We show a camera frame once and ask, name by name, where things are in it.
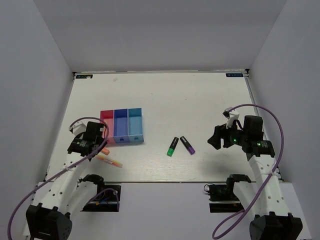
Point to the left blue corner label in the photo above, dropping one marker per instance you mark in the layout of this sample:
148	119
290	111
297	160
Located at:
84	76

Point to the pink container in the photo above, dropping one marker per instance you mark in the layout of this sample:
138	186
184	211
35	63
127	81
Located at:
108	117

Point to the dark blue container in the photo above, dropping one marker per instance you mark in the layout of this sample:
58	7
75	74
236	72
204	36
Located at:
120	132

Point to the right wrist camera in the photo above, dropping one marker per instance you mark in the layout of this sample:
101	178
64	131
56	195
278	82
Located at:
231	115

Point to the orange capped highlighter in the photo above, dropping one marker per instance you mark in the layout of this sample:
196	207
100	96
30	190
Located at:
109	122
105	151

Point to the blue corner label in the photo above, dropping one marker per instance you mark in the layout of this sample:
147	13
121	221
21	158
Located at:
234	75
84	76

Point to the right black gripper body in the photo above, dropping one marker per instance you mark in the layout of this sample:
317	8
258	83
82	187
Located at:
235	136

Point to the right blue corner label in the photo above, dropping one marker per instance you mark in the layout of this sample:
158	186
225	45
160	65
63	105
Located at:
234	75

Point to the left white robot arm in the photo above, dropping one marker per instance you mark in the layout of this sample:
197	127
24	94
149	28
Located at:
51	218

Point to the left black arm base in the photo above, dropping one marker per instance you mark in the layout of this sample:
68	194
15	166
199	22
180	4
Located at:
108	200

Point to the yellow pink highlighter pen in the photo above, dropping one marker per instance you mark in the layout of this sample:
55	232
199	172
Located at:
109	161

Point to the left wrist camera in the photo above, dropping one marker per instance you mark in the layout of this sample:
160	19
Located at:
77	128

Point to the light blue container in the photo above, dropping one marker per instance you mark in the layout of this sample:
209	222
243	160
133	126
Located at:
135	125

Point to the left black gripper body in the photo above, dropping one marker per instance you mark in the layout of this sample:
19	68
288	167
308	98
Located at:
101	140

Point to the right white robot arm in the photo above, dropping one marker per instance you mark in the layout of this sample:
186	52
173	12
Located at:
270	216

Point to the purple capped black highlighter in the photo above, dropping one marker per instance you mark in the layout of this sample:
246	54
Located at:
187	145

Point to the green capped black highlighter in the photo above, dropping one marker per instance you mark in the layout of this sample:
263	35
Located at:
172	146

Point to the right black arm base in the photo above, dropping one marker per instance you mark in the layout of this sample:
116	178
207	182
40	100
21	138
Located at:
220	200

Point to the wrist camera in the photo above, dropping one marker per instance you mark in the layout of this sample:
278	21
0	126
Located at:
77	128
231	115

